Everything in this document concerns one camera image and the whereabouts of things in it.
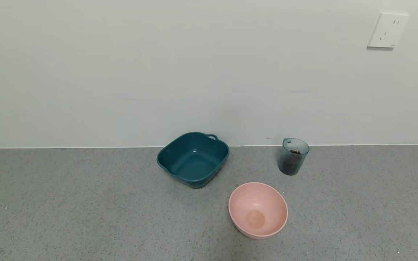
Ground teal square plastic basin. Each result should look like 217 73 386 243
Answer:
157 132 230 189

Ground white wall socket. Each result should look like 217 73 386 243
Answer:
367 13 410 49

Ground translucent teal plastic cup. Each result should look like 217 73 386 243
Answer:
278 137 310 176

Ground pink plastic bowl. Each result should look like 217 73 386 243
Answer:
228 182 289 240

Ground brown solid pellets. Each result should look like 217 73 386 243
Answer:
281 150 303 175

